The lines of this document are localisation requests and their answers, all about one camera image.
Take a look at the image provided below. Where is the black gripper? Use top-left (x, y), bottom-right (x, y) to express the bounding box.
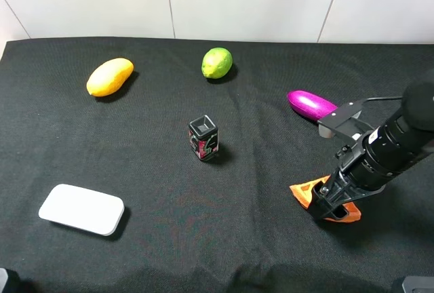
top-left (307, 133), bottom-right (390, 220)

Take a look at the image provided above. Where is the orange waffle slice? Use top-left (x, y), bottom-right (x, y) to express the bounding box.
top-left (290, 175), bottom-right (361, 223)

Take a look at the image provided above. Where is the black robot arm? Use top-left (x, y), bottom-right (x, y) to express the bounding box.
top-left (307, 71), bottom-right (433, 221)

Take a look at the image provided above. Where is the purple eggplant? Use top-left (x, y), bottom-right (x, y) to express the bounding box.
top-left (287, 90), bottom-right (338, 124)

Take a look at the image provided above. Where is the grey base right corner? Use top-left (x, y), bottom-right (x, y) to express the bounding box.
top-left (401, 276), bottom-right (434, 293)

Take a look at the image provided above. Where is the grey base corner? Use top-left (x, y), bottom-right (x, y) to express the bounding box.
top-left (401, 276), bottom-right (434, 293)
top-left (0, 268), bottom-right (9, 293)

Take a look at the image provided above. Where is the black patterned tin box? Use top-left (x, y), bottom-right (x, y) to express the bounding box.
top-left (188, 115), bottom-right (219, 161)

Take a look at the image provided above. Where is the green lime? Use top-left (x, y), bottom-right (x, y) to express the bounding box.
top-left (201, 47), bottom-right (233, 79)

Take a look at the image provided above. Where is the black table cloth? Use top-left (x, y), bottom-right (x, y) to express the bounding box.
top-left (1, 38), bottom-right (433, 292)

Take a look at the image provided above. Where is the white rectangular tray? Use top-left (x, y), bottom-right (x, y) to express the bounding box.
top-left (38, 184), bottom-right (125, 236)

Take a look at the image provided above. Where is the yellow mango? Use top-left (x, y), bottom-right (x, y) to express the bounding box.
top-left (86, 58), bottom-right (134, 97)

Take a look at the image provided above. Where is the grey base left corner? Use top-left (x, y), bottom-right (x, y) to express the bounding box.
top-left (0, 268), bottom-right (9, 293)

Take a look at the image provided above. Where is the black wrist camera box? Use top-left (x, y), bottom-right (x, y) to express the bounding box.
top-left (317, 99), bottom-right (374, 144)

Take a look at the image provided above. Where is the black cable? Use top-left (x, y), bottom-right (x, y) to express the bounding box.
top-left (359, 95), bottom-right (404, 104)

